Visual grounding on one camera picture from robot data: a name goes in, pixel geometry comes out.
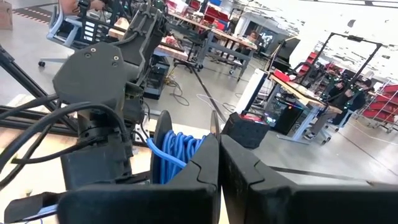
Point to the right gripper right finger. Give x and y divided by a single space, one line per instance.
280 205

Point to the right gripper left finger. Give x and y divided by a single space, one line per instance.
186 202

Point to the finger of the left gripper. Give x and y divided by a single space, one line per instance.
25 207

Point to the small blue object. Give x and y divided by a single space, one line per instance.
160 130

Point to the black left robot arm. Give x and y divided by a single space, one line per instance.
93 74

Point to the black crate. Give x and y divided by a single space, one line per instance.
157 77
245 133

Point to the black computer tower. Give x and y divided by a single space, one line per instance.
287 119

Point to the wooden desk with white legs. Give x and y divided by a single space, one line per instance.
298 93

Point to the person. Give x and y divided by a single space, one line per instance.
334 93
360 99
252 35
70 6

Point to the long wooden desk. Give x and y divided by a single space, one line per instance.
174 51

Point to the rack of red bins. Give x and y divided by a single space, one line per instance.
382 109

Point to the grey office chair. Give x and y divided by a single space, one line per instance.
57 26

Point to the cardboard box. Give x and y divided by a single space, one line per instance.
5 15

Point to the white post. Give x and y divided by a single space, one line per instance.
252 93

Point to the black aluminium table frame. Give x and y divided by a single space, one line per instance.
18 73

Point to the black frame rig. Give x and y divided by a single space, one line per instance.
354 38

